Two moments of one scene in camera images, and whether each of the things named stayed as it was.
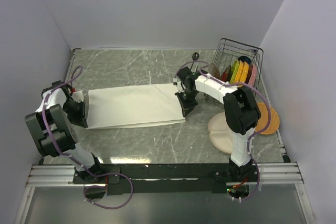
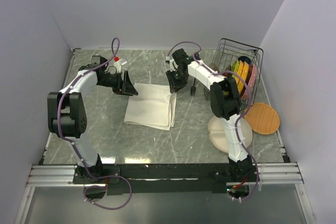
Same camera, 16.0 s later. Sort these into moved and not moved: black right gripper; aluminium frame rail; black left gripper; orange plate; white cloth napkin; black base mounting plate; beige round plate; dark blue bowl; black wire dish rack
Moved: white cloth napkin; black left gripper; black right gripper
Not moved: dark blue bowl; aluminium frame rail; black base mounting plate; beige round plate; black wire dish rack; orange plate
